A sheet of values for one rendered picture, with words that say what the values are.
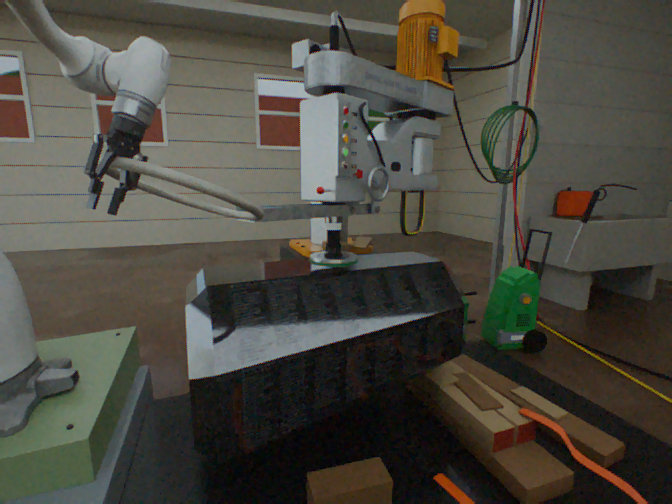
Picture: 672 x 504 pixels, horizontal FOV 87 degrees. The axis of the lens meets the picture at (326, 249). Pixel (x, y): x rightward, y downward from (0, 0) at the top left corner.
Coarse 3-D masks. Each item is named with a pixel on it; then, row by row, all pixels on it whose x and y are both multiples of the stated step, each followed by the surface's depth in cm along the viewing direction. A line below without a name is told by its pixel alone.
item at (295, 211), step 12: (300, 204) 148; (312, 204) 153; (348, 204) 153; (360, 204) 159; (264, 216) 123; (276, 216) 126; (288, 216) 130; (300, 216) 135; (312, 216) 139; (324, 216) 144; (336, 216) 149
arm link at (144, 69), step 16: (128, 48) 86; (144, 48) 85; (160, 48) 87; (112, 64) 85; (128, 64) 84; (144, 64) 84; (160, 64) 87; (112, 80) 86; (128, 80) 84; (144, 80) 85; (160, 80) 87; (144, 96) 86; (160, 96) 89
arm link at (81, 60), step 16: (16, 0) 63; (32, 0) 65; (32, 16) 69; (48, 16) 72; (32, 32) 74; (48, 32) 75; (64, 32) 81; (48, 48) 80; (64, 48) 81; (80, 48) 84; (96, 48) 86; (64, 64) 84; (80, 64) 84; (96, 64) 86; (80, 80) 87; (96, 80) 88; (112, 96) 94
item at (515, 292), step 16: (528, 240) 264; (544, 256) 246; (512, 272) 259; (528, 272) 253; (496, 288) 265; (512, 288) 250; (528, 288) 247; (496, 304) 260; (512, 304) 249; (528, 304) 250; (496, 320) 257; (512, 320) 251; (528, 320) 252; (496, 336) 256; (512, 336) 253; (528, 336) 250; (544, 336) 250
